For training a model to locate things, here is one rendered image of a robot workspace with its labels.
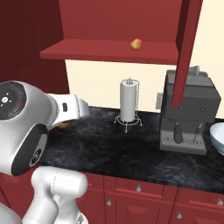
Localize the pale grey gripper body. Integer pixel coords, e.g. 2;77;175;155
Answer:
75;98;90;120

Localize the dark red tall cabinet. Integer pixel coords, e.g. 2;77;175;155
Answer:
0;0;71;95

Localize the red cabinet door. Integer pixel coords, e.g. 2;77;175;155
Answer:
171;0;204;109

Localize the pale blue bowl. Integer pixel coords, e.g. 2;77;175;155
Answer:
209;122;224;157

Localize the orange round item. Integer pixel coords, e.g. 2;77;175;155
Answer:
54;122;71;130

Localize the white paper towel roll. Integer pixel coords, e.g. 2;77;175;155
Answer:
119;79;138;123

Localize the red narrow drawer front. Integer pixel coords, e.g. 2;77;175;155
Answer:
82;171;105;191

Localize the yellow red mango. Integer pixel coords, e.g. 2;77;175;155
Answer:
130;38;144;51

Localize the red wide drawer front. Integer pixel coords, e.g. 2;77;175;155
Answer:
103;175;179;200

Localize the red cupboard door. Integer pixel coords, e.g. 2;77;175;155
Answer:
169;203;224;224
76;187;106;224
103;192;177;224

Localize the grey coffee machine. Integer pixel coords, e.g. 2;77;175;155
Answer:
158;66;222;157

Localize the wire paper towel holder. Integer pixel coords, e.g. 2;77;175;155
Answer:
114;76;144;134

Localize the grey wall outlet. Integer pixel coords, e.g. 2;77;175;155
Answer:
155;92;165;110

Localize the red open wall cabinet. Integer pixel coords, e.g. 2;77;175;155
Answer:
39;0;187;66

